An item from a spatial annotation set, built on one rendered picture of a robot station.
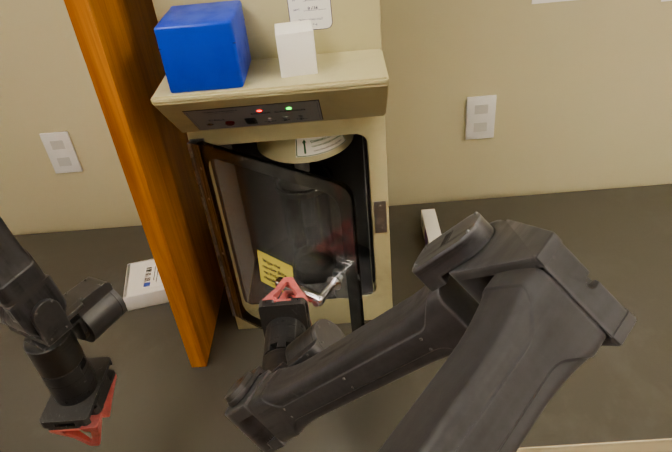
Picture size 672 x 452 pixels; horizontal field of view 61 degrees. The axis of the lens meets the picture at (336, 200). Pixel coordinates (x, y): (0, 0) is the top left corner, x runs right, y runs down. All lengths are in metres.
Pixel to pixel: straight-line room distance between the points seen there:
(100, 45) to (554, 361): 0.67
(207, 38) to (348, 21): 0.21
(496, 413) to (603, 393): 0.80
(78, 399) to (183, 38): 0.49
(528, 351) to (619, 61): 1.20
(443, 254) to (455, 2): 0.95
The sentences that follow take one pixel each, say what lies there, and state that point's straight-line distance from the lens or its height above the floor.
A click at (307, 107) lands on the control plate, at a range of 0.82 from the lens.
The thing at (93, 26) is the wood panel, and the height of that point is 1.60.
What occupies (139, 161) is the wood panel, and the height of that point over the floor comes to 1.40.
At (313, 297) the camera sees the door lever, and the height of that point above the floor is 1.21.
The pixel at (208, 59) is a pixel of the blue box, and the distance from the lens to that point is 0.78.
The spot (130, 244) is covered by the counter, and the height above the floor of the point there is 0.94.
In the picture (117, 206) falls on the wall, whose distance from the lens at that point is 1.63.
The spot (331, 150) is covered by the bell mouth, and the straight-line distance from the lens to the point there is 0.98.
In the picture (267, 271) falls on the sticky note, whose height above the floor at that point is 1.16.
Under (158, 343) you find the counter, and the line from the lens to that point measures 1.25.
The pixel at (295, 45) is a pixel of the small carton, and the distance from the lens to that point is 0.78.
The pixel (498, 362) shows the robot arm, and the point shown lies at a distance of 0.34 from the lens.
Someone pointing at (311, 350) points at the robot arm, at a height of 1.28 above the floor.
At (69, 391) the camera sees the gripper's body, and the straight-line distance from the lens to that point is 0.85.
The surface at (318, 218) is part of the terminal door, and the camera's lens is 0.83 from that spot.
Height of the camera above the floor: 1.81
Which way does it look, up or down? 34 degrees down
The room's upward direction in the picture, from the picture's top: 6 degrees counter-clockwise
